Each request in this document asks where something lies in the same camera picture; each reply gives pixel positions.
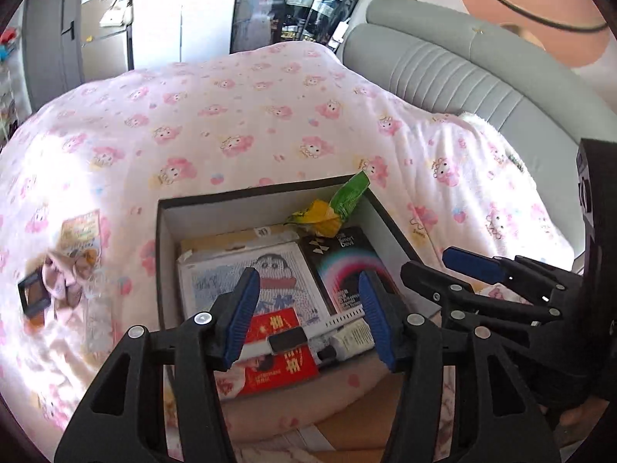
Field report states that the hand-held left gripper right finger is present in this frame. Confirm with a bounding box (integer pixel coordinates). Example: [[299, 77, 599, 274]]
[[357, 269, 562, 463]]

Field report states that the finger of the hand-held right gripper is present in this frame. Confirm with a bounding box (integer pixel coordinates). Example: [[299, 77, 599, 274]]
[[442, 246, 584, 306], [400, 260, 565, 344]]

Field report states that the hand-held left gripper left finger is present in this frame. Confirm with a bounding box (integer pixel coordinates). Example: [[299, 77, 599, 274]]
[[54, 267, 261, 463]]

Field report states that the black storage box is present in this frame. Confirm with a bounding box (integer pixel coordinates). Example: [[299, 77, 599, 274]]
[[155, 174, 437, 396]]

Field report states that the white cartoon picture box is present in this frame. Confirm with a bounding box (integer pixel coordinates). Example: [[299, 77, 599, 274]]
[[177, 241, 329, 330]]

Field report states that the red paper packet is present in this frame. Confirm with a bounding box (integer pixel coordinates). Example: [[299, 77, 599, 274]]
[[235, 306, 322, 399]]

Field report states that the black box with rainbow print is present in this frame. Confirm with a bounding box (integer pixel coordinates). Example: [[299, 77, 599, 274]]
[[298, 226, 402, 318]]

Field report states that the brown cardboard box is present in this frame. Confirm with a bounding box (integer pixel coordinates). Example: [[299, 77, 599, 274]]
[[180, 225, 300, 262]]

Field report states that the green snack wrapper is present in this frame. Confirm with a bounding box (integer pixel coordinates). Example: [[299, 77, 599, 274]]
[[330, 172, 371, 221]]

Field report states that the yellow snack wrapper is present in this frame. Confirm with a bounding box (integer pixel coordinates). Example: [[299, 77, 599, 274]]
[[283, 199, 341, 238]]

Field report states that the clear plastic packet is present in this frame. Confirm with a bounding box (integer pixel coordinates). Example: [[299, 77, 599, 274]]
[[86, 293, 115, 354]]

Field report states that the orange sticker card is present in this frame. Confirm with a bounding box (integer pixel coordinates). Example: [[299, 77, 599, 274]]
[[60, 209, 103, 281]]

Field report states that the grey padded headboard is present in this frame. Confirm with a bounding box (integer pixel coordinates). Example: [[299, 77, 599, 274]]
[[340, 0, 617, 264]]

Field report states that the pink printed blanket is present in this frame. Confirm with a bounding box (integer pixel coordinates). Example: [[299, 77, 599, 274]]
[[0, 41, 579, 463]]

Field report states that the glass display cabinet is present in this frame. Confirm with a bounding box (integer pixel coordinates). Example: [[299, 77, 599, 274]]
[[230, 0, 377, 55]]

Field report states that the grey door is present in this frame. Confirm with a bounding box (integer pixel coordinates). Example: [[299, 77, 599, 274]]
[[21, 0, 86, 113]]

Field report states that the small black frame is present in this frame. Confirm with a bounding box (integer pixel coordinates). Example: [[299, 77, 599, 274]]
[[18, 274, 52, 321]]

